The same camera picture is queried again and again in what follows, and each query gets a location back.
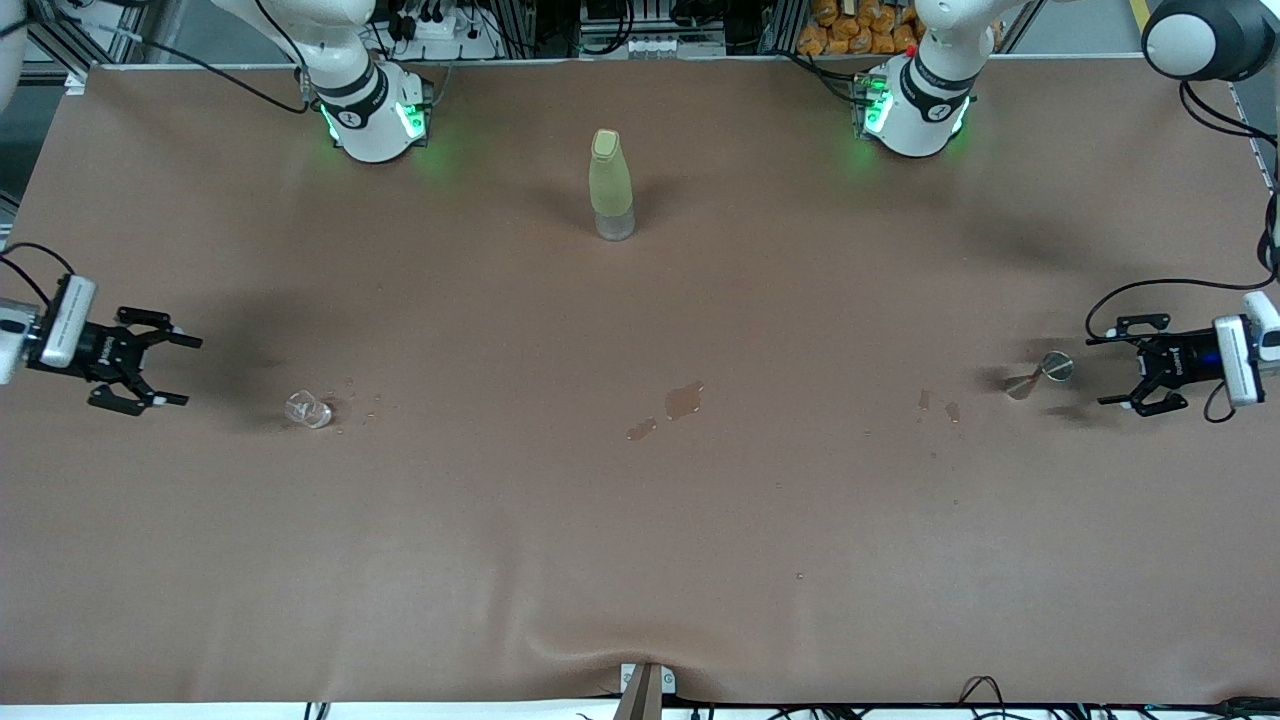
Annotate steel double cone jigger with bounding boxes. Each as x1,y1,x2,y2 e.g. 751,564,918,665
1005,351,1076,401

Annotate clear glass cup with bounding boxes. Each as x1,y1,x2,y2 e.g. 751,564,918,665
284,390,334,431

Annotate white power strip with plugs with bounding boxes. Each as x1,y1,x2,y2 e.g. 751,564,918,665
385,0,501,61

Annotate orange packaged snacks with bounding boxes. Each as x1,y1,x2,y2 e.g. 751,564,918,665
797,0,926,56

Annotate green bottle with clear base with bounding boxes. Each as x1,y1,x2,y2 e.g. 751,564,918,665
588,128,637,242

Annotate brown table mat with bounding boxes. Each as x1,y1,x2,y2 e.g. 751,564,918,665
0,55,1280,706

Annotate white socket strip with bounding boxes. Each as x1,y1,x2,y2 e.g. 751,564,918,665
618,33,728,59

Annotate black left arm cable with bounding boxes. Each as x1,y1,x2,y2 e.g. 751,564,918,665
1085,78,1280,424

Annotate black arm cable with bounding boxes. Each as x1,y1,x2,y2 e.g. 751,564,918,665
0,0,321,306
1085,78,1280,424

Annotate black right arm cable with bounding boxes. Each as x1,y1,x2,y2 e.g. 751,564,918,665
0,0,321,306

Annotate aluminium frame strut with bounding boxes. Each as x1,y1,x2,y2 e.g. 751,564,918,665
25,0,151,96

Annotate grey metal table bracket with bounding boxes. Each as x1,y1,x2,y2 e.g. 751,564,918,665
618,662,678,696

